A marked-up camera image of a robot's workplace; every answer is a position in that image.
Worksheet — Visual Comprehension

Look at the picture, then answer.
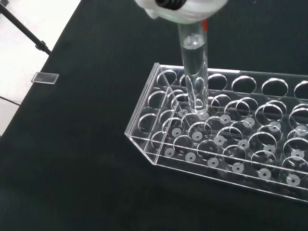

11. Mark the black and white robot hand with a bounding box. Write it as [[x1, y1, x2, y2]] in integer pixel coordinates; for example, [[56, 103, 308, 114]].
[[133, 0, 229, 24]]

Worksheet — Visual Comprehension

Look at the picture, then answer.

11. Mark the clear acrylic test tube rack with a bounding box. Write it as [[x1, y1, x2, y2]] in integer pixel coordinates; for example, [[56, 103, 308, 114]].
[[124, 63, 308, 203]]

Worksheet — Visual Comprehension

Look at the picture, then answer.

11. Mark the small clear cloth clip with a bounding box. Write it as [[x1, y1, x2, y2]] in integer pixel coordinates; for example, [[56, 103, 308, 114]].
[[32, 72, 60, 85]]

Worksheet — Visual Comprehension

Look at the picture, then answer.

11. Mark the black tripod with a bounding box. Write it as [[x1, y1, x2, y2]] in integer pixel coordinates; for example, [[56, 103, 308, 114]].
[[0, 0, 52, 55]]

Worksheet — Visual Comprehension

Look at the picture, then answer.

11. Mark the black bench cloth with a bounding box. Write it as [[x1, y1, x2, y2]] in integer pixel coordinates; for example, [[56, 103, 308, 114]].
[[0, 0, 308, 231]]

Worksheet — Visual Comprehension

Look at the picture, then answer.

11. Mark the thin black floor cable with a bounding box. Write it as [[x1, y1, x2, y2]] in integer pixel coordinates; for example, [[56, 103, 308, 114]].
[[0, 95, 22, 105]]

